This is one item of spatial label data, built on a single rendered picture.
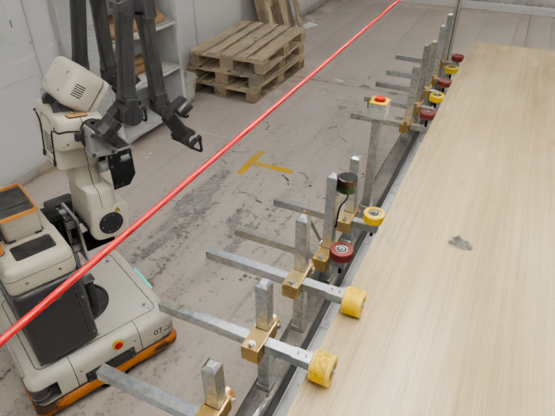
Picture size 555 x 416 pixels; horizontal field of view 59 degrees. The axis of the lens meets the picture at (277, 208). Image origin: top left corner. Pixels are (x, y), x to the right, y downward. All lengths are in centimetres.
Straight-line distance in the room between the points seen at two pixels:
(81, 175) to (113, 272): 71
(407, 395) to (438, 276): 47
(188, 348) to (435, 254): 137
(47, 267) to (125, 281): 65
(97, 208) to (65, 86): 51
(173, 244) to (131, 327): 95
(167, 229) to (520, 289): 226
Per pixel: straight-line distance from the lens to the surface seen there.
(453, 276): 167
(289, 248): 175
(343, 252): 167
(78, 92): 193
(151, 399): 126
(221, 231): 322
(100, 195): 211
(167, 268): 300
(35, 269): 198
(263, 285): 122
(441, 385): 138
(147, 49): 184
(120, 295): 249
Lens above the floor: 198
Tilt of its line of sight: 36 degrees down
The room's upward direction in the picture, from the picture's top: straight up
